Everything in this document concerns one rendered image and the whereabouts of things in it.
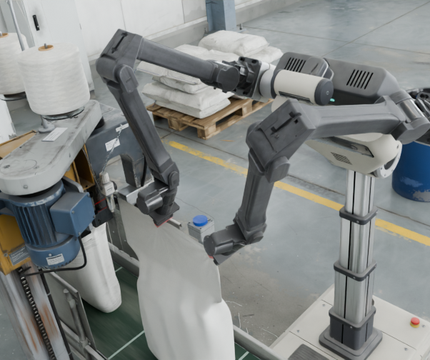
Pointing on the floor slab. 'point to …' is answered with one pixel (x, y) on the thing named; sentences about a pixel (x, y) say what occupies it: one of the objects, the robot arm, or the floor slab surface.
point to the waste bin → (425, 163)
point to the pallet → (206, 131)
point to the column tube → (5, 283)
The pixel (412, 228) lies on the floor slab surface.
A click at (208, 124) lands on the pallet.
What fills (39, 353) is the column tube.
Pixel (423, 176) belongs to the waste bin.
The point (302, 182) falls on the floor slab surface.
